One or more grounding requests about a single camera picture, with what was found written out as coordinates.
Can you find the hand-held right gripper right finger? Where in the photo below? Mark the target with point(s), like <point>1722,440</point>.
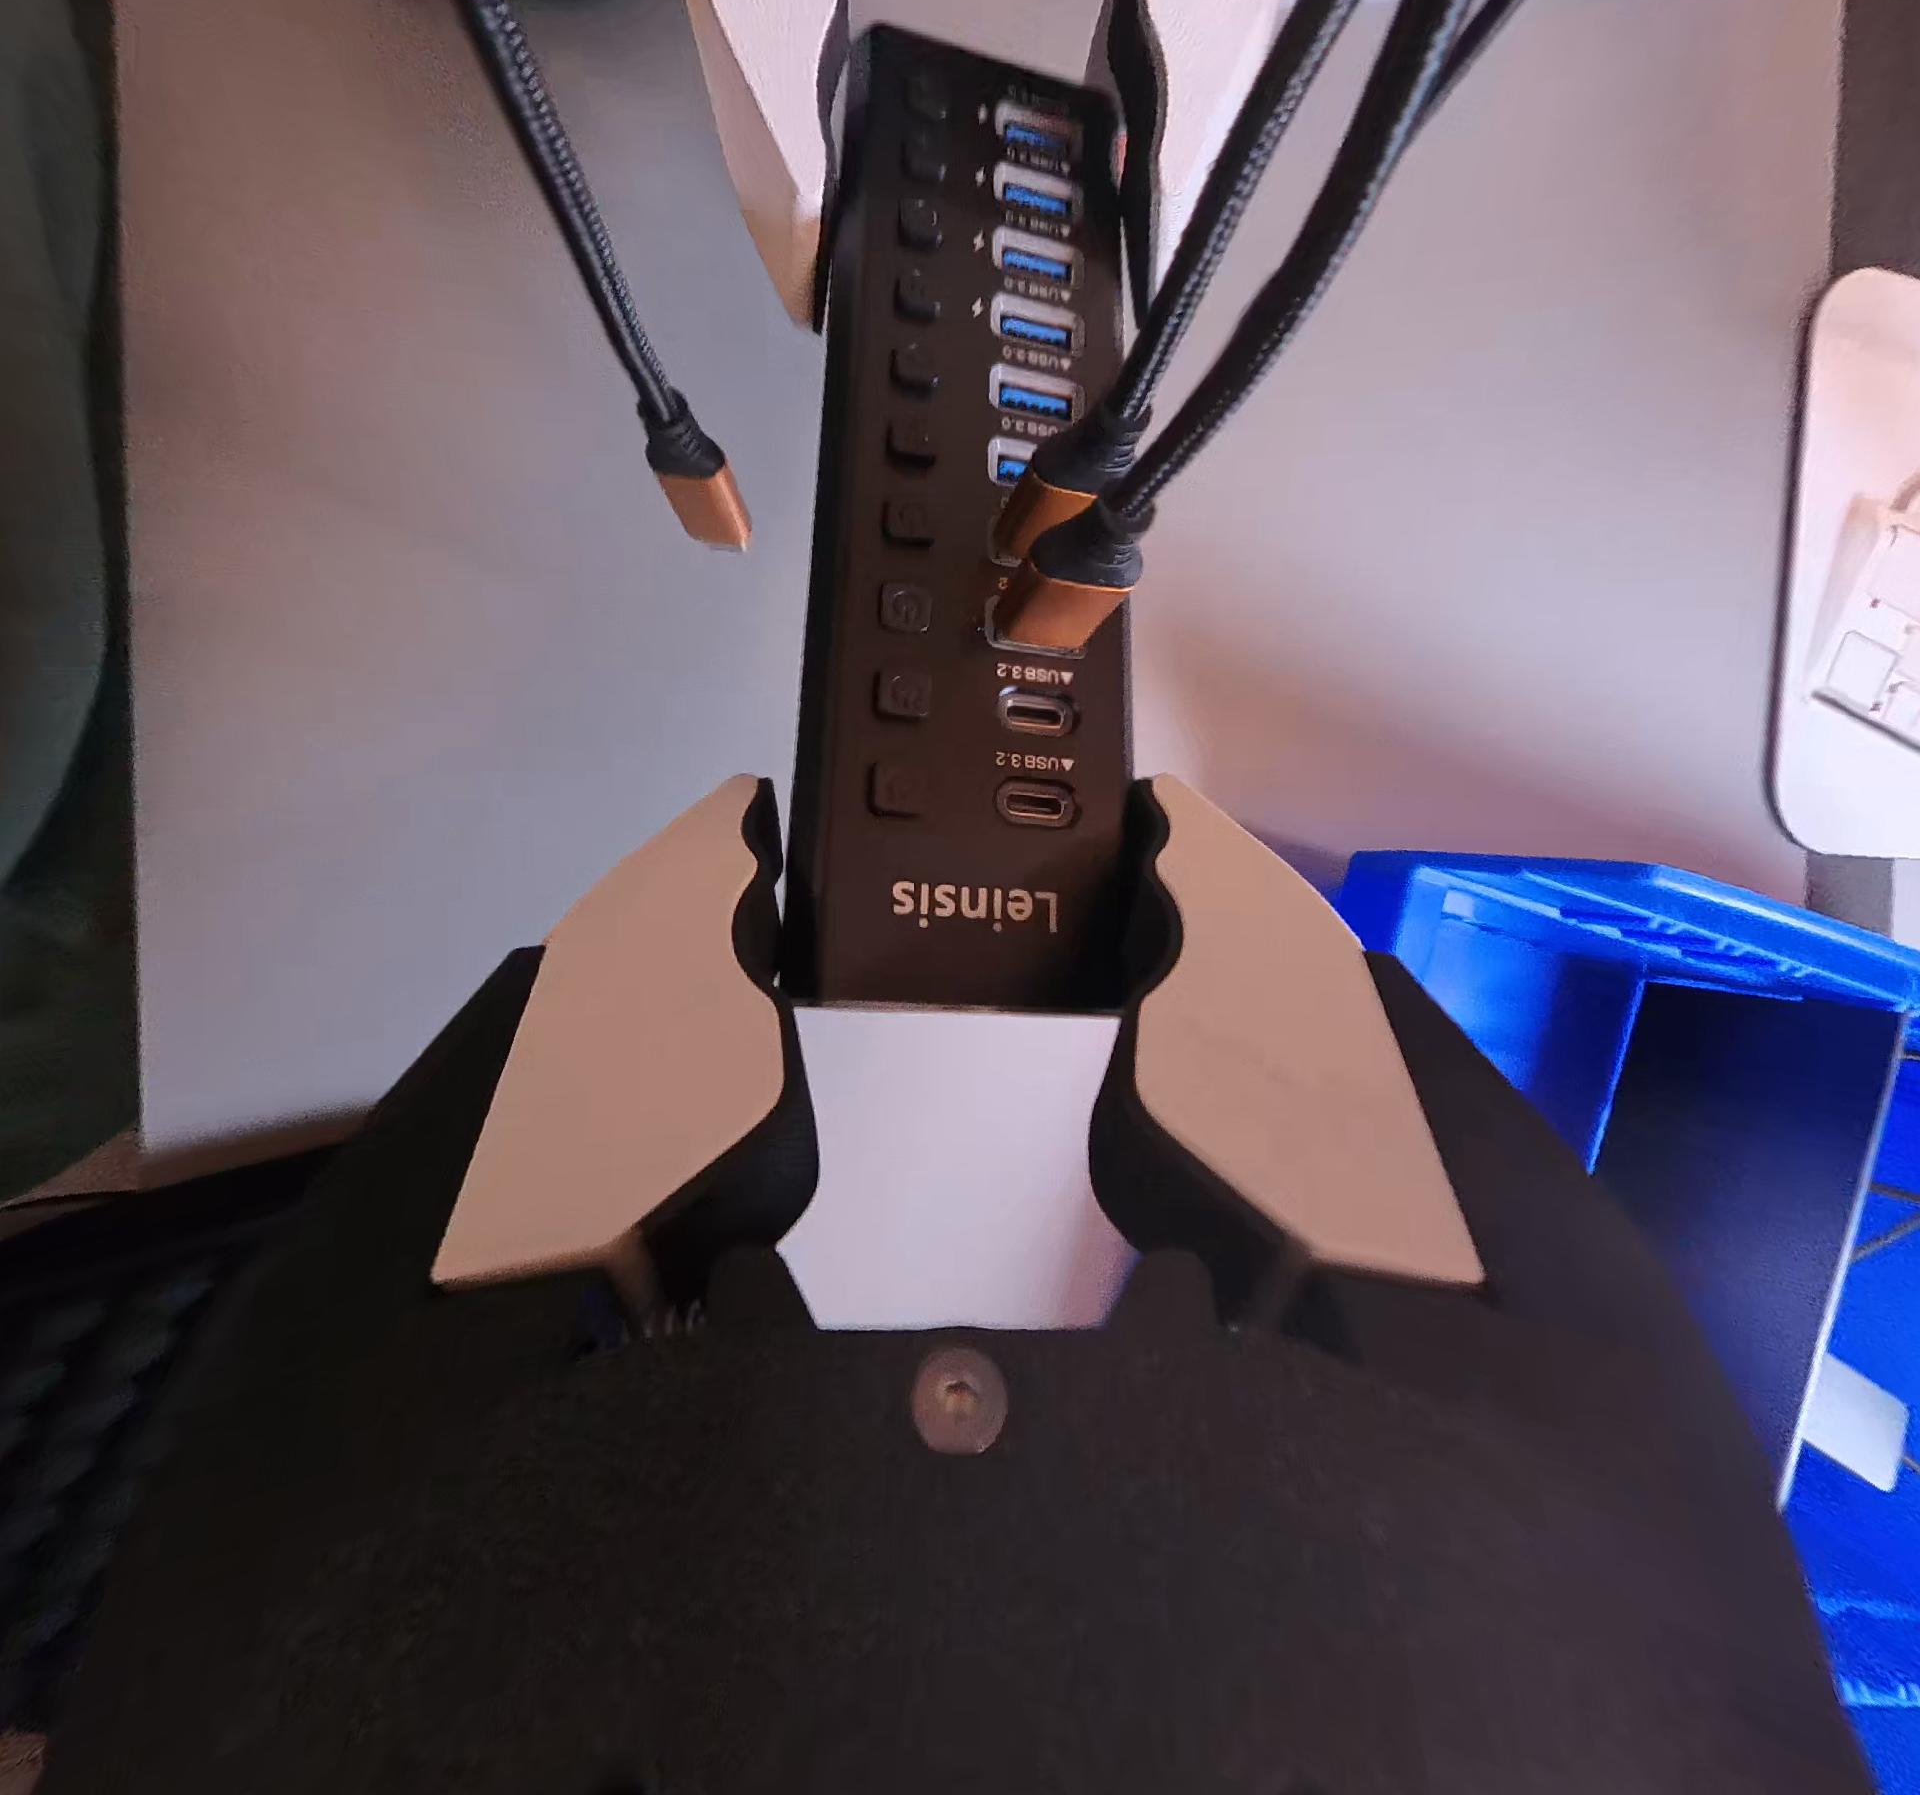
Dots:
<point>1291,1106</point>

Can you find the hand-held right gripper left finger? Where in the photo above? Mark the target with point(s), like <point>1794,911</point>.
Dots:
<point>645,1074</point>

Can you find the blue plastic bin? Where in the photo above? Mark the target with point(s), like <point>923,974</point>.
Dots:
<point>1501,957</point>

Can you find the large black USB hub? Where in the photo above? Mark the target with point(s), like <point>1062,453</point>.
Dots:
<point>945,850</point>

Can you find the black divider of blue bin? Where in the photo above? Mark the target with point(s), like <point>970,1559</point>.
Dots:
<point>1724,1196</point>

